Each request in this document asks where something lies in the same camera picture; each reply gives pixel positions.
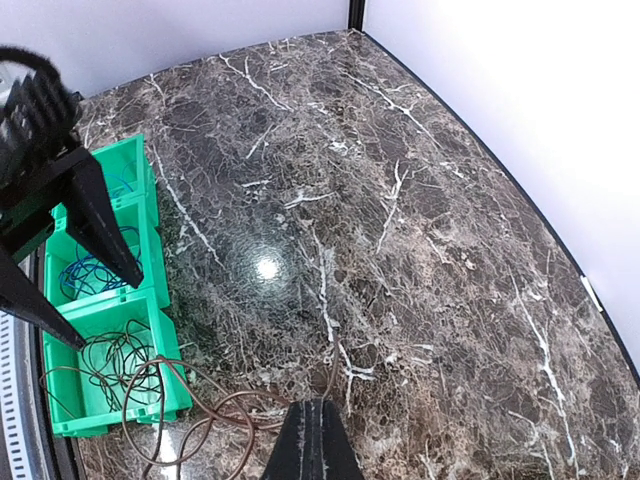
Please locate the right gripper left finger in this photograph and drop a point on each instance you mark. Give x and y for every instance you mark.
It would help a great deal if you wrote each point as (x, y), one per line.
(291, 457)

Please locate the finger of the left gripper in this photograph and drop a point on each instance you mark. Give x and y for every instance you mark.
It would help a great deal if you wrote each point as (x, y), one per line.
(22, 299)

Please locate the left black frame post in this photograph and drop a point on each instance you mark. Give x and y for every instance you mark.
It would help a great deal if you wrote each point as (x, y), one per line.
(356, 14)

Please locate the middle green plastic bin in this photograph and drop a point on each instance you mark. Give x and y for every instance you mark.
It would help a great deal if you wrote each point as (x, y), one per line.
(74, 278)

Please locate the white slotted cable duct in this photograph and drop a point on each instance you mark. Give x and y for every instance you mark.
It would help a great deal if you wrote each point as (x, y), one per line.
(14, 436)

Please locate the right green plastic bin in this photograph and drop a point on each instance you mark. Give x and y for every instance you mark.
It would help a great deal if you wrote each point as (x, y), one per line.
(108, 380)

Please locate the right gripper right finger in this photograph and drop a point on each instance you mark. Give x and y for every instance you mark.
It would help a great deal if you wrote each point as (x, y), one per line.
(333, 455)

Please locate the green plastic bin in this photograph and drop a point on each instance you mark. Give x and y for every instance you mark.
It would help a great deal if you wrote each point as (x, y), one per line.
(126, 170)
(108, 380)
(74, 278)

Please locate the left green plastic bin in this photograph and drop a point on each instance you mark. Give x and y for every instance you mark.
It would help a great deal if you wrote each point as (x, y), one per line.
(126, 170)

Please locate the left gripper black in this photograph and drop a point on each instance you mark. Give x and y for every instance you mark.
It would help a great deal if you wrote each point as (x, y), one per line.
(36, 121)

